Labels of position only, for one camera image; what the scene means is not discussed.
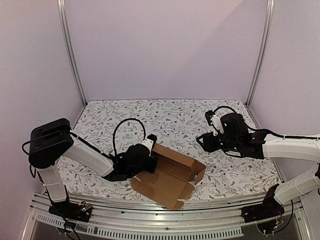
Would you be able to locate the floral patterned table mat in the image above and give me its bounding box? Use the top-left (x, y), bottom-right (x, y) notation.
top-left (72, 99), bottom-right (281, 201)

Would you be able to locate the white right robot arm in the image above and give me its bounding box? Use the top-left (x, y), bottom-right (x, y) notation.
top-left (196, 131), bottom-right (320, 218)

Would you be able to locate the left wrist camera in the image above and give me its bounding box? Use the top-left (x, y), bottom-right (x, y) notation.
top-left (142, 134), bottom-right (158, 152)

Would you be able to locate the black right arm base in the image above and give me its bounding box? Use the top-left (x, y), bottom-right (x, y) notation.
top-left (241, 183), bottom-right (285, 223)

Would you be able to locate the left aluminium frame post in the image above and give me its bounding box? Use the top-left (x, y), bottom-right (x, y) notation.
top-left (57, 0), bottom-right (88, 107)

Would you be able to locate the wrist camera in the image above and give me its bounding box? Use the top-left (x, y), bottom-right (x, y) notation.
top-left (205, 110), bottom-right (249, 137)
top-left (142, 134), bottom-right (158, 152)

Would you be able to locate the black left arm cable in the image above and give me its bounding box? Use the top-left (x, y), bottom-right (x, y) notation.
top-left (111, 118), bottom-right (147, 157)

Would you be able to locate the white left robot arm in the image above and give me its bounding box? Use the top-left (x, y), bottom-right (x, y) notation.
top-left (27, 118), bottom-right (158, 217)

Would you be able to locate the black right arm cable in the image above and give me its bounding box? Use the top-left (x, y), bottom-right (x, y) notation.
top-left (212, 106), bottom-right (320, 141)

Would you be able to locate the brown cardboard paper box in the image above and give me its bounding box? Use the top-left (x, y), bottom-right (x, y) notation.
top-left (131, 144), bottom-right (206, 211)

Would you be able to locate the aluminium front rail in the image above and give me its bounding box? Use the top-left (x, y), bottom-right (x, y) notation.
top-left (19, 193), bottom-right (313, 240)

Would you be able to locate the right aluminium frame post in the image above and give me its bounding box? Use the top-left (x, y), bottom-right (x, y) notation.
top-left (245, 0), bottom-right (275, 108)

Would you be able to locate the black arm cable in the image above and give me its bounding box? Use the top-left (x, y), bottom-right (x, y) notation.
top-left (212, 106), bottom-right (320, 141)
top-left (111, 118), bottom-right (147, 157)

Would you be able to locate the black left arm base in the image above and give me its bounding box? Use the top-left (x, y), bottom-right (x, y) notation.
top-left (48, 199), bottom-right (93, 223)

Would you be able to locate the aluminium frame post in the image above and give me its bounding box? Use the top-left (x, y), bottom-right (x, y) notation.
top-left (245, 0), bottom-right (275, 108)
top-left (57, 0), bottom-right (88, 107)

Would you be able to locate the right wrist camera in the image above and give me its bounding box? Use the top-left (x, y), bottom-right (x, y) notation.
top-left (205, 110), bottom-right (249, 137)

